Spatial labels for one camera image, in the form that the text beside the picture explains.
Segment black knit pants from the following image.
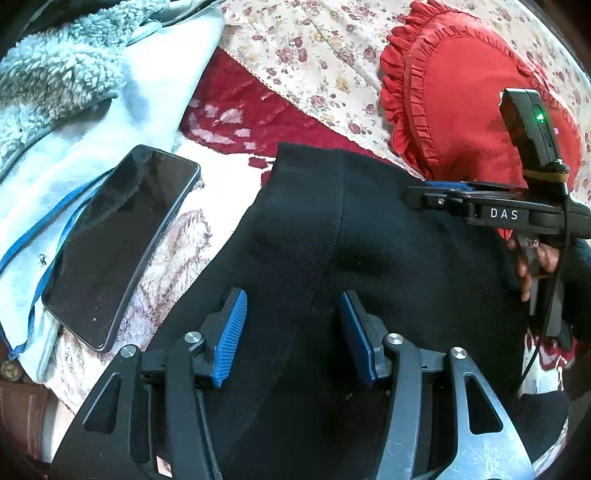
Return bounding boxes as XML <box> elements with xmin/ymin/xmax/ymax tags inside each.
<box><xmin>151</xmin><ymin>143</ymin><xmax>568</xmax><ymax>479</ymax></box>

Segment right hand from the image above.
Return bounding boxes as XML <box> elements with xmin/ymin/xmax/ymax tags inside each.
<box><xmin>505</xmin><ymin>234</ymin><xmax>562</xmax><ymax>303</ymax></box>

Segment red heart-shaped pillow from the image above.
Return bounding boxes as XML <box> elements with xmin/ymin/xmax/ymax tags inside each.
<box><xmin>379</xmin><ymin>0</ymin><xmax>584</xmax><ymax>241</ymax></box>

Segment floral quilt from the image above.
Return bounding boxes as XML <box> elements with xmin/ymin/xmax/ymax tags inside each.
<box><xmin>219</xmin><ymin>0</ymin><xmax>590</xmax><ymax>202</ymax></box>

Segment black smartphone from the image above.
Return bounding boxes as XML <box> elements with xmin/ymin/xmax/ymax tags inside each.
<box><xmin>42</xmin><ymin>145</ymin><xmax>200</xmax><ymax>352</ymax></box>

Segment red and white blanket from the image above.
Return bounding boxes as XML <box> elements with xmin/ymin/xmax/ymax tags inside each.
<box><xmin>45</xmin><ymin>45</ymin><xmax>591</xmax><ymax>480</ymax></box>

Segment light blue fleece jacket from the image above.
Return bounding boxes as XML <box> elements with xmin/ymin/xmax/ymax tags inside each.
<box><xmin>1</xmin><ymin>1</ymin><xmax>224</xmax><ymax>383</ymax></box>

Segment black camera box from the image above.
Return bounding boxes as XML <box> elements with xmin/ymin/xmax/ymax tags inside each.
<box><xmin>499</xmin><ymin>88</ymin><xmax>570</xmax><ymax>184</ymax></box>

